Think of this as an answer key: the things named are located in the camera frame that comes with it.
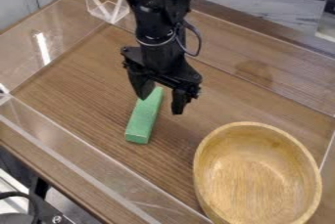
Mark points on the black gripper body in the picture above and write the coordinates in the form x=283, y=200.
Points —
x=166, y=62

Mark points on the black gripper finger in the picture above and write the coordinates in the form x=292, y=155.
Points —
x=142, y=83
x=181, y=99

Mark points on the brown wooden bowl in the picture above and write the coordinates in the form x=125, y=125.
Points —
x=256, y=176

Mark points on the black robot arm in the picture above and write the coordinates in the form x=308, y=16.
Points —
x=161, y=23

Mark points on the green rectangular block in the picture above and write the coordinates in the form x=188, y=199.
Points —
x=142, y=118

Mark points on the clear acrylic front wall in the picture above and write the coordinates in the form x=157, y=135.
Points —
x=66, y=131

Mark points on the clear acrylic corner bracket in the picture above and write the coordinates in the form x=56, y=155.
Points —
x=107, y=11

